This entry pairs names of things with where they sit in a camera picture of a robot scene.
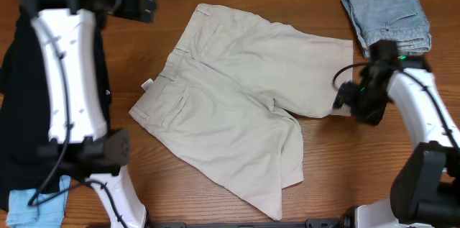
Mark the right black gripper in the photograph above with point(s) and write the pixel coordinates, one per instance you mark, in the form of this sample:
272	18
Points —
343	97

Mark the light blue garment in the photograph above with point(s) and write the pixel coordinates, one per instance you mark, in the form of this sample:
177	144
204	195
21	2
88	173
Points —
49	214

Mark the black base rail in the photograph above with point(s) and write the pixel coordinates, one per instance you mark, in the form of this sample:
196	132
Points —
308	223

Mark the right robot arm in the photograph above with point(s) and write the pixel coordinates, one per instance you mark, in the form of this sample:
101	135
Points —
425	192

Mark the folded blue denim jeans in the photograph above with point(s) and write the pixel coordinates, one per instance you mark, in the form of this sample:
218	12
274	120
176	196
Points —
402	21

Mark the black garment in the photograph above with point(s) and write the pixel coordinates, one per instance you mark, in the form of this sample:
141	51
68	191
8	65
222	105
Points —
25	113

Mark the beige khaki shorts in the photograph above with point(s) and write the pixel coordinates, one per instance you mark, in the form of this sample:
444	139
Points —
228	98

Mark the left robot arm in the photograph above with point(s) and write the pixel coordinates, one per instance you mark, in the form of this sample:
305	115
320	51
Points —
81	144

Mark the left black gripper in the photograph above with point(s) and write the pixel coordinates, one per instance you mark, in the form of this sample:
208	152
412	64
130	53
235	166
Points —
133	10

